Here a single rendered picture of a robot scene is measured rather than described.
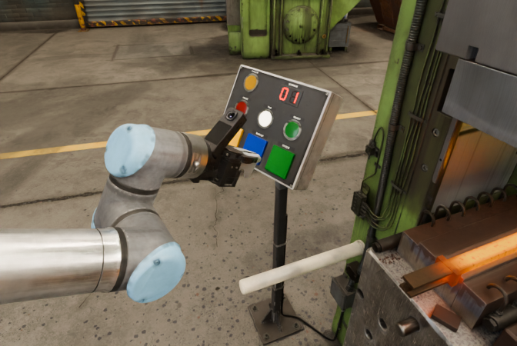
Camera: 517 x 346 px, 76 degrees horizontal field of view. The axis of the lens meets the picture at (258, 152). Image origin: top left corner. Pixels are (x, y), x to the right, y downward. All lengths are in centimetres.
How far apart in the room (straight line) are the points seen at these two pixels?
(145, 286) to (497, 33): 61
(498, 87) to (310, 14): 488
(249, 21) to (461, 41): 484
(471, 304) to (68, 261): 67
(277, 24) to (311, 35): 57
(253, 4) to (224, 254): 406
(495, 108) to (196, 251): 174
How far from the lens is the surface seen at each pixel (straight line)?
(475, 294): 75
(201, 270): 196
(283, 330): 174
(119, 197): 61
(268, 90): 99
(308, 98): 91
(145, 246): 52
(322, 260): 117
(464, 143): 90
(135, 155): 56
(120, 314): 191
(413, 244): 81
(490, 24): 61
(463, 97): 64
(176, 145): 60
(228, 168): 72
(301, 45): 550
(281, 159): 91
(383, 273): 83
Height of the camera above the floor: 152
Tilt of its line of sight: 32 degrees down
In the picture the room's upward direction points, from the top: straight up
